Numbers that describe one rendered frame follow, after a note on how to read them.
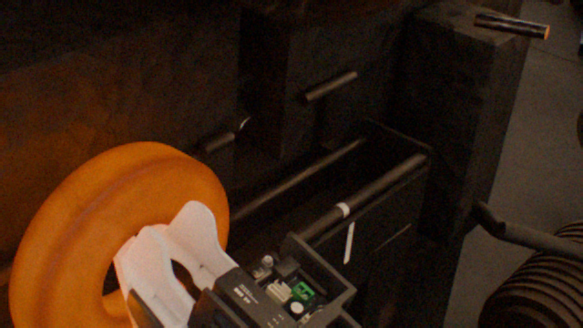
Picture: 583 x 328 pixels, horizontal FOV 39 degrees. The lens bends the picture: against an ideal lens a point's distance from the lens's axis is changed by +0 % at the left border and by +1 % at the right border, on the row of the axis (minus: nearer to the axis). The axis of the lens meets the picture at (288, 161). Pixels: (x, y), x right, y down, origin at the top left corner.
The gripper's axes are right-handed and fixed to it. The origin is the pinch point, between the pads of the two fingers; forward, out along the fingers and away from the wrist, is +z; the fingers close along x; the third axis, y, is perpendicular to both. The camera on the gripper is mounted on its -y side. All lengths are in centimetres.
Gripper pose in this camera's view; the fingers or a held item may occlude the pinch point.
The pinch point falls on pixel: (128, 238)
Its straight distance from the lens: 53.9
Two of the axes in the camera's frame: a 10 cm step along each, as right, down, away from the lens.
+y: 2.7, -6.9, -6.7
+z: -7.1, -6.1, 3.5
